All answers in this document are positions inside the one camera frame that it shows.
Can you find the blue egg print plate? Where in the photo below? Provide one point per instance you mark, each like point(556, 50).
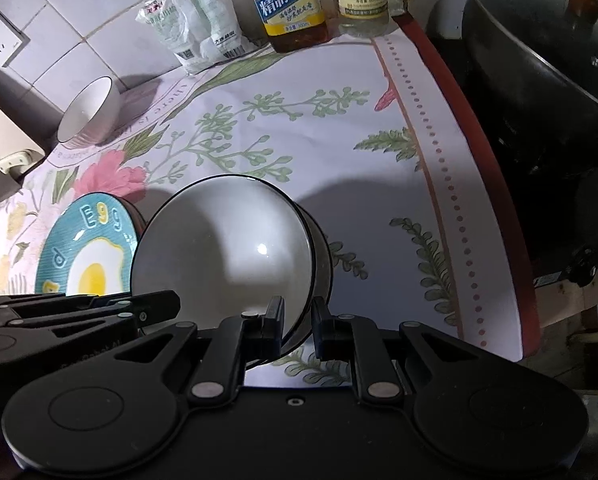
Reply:
point(94, 270)

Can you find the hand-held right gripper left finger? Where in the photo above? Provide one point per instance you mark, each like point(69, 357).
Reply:
point(274, 327)

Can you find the glass wok lid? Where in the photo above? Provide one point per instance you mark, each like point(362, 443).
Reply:
point(554, 35)

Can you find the black gas stove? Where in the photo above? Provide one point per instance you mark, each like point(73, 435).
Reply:
point(569, 220)

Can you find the floral tablecloth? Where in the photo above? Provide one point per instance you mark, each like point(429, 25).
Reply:
point(329, 135)

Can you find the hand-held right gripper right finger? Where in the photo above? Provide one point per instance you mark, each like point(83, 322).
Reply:
point(321, 327)

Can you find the black wok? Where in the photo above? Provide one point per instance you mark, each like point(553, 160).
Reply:
point(529, 110)

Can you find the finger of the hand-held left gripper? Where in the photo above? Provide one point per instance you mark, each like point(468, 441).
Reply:
point(79, 322)
point(159, 305)

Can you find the wooden stand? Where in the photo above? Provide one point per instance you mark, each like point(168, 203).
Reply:
point(574, 295)

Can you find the yellow label cooking wine bottle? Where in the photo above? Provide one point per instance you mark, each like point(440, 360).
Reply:
point(286, 5)

